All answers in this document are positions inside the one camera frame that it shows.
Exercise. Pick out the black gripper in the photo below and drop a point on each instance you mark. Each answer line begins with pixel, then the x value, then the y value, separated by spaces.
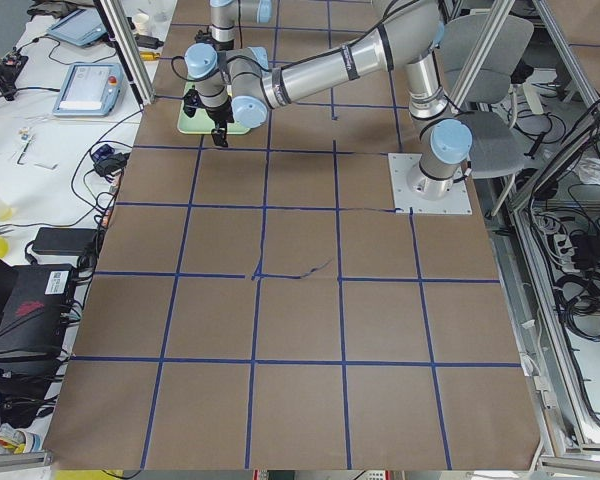
pixel 221 116

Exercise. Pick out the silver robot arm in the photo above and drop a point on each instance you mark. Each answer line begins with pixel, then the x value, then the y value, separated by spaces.
pixel 226 15
pixel 238 85

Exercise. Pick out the light green plastic tray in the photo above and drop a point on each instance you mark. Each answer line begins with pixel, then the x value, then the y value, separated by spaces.
pixel 201 124

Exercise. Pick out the blue teach pendant near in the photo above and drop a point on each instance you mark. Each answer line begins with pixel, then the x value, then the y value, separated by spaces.
pixel 89 89

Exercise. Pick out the blue teach pendant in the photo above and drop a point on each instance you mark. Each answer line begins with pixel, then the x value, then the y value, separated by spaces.
pixel 89 89
pixel 81 28

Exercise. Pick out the white paper cup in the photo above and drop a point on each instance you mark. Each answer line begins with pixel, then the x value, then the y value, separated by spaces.
pixel 142 23

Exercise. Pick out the blue teach pendant far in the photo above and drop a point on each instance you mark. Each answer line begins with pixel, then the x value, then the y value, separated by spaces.
pixel 81 28

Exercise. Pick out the black power adapter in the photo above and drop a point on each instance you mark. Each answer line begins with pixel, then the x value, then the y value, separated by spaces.
pixel 63 241

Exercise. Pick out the black computer box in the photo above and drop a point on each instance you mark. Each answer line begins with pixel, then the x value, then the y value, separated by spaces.
pixel 34 303

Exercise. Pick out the grey office chair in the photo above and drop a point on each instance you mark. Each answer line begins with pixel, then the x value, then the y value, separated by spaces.
pixel 494 152

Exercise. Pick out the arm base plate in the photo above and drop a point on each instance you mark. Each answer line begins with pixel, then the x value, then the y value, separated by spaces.
pixel 414 192

